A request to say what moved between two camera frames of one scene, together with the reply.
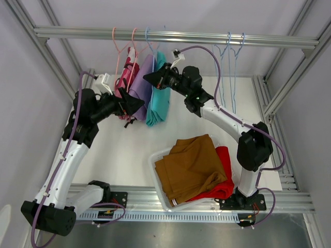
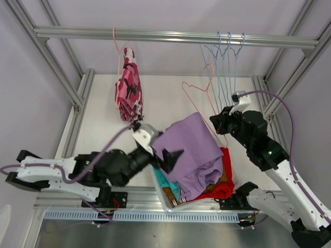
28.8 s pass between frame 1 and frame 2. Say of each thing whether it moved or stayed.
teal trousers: moved
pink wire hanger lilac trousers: moved
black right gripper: moved
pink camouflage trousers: stayed
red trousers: stayed
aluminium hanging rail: stayed
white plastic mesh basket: stayed
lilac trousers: moved
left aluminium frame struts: stayed
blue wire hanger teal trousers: moved
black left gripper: moved
